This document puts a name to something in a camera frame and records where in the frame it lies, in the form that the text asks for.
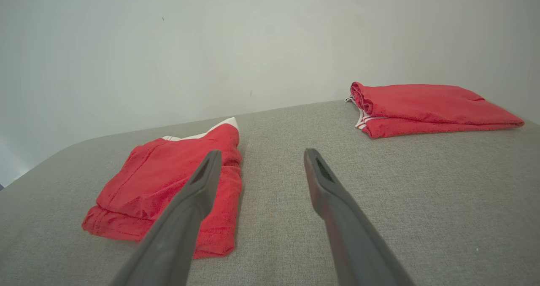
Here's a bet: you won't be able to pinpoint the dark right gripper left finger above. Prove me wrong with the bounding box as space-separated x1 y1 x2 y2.
110 150 223 286

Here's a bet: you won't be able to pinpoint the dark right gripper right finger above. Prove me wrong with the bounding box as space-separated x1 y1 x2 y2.
304 148 416 286

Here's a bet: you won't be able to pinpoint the red white basketball jersey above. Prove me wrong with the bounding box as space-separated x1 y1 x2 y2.
345 81 525 139

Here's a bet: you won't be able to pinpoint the red white sports shorts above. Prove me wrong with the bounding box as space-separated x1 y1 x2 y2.
81 117 244 259

